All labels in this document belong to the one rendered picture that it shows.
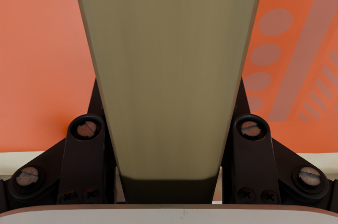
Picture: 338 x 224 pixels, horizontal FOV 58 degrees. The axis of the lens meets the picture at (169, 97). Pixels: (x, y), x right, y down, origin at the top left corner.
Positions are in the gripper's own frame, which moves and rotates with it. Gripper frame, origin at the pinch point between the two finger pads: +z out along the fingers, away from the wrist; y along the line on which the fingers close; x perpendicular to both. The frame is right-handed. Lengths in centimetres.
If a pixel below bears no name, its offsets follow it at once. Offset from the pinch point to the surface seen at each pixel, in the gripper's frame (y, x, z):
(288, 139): 12.6, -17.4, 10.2
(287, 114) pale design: 11.2, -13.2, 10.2
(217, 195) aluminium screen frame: 5.7, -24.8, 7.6
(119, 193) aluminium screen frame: -5.7, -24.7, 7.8
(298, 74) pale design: 10.6, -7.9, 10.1
